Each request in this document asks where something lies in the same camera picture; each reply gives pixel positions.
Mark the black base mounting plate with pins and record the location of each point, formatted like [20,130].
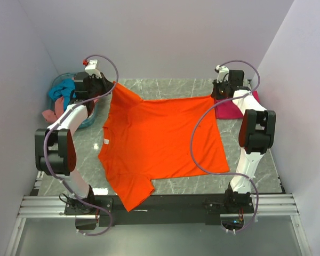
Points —
[161,209]

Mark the blue t-shirt in basket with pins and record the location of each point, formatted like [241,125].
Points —
[63,89]

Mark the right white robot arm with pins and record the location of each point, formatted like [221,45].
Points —
[255,137]

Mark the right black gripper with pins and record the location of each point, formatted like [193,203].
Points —
[215,94]

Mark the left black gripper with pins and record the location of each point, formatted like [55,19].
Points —
[106,84]

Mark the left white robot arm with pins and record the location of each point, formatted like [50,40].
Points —
[55,152]

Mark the pink t-shirt in basket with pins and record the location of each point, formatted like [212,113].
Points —
[51,116]

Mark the aluminium rail frame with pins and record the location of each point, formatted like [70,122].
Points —
[42,228]

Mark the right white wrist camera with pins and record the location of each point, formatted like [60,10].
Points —
[222,72]

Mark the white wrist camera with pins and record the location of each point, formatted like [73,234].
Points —
[91,68]
[222,72]

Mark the folded magenta t-shirt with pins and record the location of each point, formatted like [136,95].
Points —
[236,108]

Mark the orange t-shirt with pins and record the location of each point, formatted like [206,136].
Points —
[146,140]

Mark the transparent teal laundry basket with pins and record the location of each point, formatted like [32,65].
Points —
[56,81]

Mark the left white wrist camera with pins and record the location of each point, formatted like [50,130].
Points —
[91,68]

